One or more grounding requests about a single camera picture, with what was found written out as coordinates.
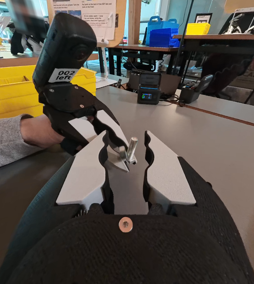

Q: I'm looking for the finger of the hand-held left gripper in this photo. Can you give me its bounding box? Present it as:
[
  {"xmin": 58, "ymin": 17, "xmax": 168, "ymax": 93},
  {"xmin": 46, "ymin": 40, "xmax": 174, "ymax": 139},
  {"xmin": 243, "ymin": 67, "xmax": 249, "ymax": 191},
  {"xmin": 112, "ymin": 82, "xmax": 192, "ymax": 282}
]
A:
[
  {"xmin": 68, "ymin": 118, "xmax": 130, "ymax": 173},
  {"xmin": 92, "ymin": 109, "xmax": 130, "ymax": 153}
]

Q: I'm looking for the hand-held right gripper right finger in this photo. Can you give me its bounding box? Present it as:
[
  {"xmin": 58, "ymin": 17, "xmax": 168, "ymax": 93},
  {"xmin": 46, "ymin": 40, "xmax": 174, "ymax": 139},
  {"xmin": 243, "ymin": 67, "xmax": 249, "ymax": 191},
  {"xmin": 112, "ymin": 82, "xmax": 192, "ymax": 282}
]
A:
[{"xmin": 144, "ymin": 130, "xmax": 197, "ymax": 215}]

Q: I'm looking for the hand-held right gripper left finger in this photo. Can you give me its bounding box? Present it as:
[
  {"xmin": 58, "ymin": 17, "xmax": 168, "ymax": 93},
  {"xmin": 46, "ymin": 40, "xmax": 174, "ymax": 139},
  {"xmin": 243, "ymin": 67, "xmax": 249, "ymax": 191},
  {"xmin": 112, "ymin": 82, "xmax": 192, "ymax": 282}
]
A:
[{"xmin": 56, "ymin": 130, "xmax": 115, "ymax": 215}]

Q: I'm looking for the steel hex bolt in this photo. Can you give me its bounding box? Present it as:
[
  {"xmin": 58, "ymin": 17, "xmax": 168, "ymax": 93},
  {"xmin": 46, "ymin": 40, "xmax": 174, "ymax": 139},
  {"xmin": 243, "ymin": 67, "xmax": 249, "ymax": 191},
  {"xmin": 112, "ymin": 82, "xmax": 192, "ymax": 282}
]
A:
[{"xmin": 119, "ymin": 136, "xmax": 138, "ymax": 166}]

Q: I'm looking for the person's left forearm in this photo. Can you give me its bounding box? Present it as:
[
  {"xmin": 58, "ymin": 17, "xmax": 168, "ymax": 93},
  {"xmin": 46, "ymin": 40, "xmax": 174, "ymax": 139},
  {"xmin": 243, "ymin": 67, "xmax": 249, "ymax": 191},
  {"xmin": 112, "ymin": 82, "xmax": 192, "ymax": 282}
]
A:
[{"xmin": 0, "ymin": 114, "xmax": 43, "ymax": 177}]

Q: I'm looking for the person's left hand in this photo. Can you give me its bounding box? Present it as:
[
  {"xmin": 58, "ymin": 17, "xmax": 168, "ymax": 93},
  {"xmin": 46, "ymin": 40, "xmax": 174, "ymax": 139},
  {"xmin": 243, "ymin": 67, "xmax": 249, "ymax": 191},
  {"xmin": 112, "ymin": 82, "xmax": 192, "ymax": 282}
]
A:
[{"xmin": 20, "ymin": 114, "xmax": 66, "ymax": 149}]

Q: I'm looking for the wooden instruction board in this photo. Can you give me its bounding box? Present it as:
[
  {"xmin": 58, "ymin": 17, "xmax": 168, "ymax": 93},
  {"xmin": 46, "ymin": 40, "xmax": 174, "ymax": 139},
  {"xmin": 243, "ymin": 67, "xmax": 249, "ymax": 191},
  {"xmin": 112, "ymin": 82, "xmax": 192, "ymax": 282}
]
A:
[
  {"xmin": 224, "ymin": 0, "xmax": 254, "ymax": 14},
  {"xmin": 46, "ymin": 0, "xmax": 127, "ymax": 48}
]

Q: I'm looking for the black white gripper pair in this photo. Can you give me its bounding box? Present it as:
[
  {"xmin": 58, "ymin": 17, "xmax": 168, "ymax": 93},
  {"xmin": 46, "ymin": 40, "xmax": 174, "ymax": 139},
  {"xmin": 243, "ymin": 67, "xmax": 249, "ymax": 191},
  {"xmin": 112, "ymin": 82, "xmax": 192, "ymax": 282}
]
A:
[
  {"xmin": 219, "ymin": 10, "xmax": 254, "ymax": 35},
  {"xmin": 10, "ymin": 31, "xmax": 50, "ymax": 55}
]

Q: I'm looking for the black device with colour screen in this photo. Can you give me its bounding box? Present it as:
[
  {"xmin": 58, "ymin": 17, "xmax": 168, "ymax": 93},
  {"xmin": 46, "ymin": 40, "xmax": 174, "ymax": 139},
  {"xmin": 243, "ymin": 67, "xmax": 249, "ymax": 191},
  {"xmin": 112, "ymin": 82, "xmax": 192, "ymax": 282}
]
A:
[{"xmin": 137, "ymin": 71, "xmax": 162, "ymax": 105}]

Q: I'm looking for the wooden top table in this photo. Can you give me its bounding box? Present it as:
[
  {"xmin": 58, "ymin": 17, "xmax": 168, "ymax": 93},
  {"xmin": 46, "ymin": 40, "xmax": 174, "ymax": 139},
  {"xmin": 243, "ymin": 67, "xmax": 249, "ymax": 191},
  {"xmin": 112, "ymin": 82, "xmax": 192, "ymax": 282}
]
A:
[
  {"xmin": 172, "ymin": 33, "xmax": 254, "ymax": 105},
  {"xmin": 0, "ymin": 57, "xmax": 41, "ymax": 69},
  {"xmin": 108, "ymin": 43, "xmax": 181, "ymax": 76}
]

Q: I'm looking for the dark brown box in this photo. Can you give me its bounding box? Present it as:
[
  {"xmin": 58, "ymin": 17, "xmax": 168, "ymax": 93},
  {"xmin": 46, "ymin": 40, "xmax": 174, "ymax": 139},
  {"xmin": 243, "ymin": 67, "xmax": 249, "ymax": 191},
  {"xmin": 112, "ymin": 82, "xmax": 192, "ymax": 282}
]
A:
[{"xmin": 127, "ymin": 69, "xmax": 183, "ymax": 95}]

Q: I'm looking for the large yellow plastic bin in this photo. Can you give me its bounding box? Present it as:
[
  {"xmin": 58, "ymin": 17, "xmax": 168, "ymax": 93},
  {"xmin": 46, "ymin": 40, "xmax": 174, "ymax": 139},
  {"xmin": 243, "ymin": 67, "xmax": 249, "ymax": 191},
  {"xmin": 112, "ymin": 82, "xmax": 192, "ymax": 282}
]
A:
[{"xmin": 0, "ymin": 64, "xmax": 97, "ymax": 121}]

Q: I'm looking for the small yellow plastic bin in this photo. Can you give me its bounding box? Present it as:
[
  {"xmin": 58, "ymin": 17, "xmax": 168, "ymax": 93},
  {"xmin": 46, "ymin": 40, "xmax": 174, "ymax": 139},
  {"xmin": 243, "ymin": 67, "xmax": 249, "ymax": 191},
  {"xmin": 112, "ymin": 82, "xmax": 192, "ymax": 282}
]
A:
[{"xmin": 186, "ymin": 22, "xmax": 211, "ymax": 35}]

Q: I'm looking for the black framed sign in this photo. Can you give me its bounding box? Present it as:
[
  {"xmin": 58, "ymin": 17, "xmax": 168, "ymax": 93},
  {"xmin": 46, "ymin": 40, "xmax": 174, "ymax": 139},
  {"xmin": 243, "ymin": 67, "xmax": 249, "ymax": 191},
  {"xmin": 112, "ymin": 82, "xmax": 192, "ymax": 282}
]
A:
[{"xmin": 194, "ymin": 13, "xmax": 213, "ymax": 24}]

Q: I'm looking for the black cable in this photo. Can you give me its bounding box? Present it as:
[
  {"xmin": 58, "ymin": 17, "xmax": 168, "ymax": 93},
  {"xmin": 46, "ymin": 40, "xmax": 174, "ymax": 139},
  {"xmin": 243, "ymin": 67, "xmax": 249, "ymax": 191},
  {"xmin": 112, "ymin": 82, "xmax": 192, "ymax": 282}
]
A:
[{"xmin": 160, "ymin": 94, "xmax": 186, "ymax": 107}]

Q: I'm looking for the blue handled tote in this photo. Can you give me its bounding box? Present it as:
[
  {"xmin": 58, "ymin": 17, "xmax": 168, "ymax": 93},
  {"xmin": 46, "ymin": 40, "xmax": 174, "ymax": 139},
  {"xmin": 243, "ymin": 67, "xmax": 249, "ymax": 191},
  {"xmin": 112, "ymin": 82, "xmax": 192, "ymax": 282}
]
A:
[{"xmin": 148, "ymin": 16, "xmax": 178, "ymax": 45}]

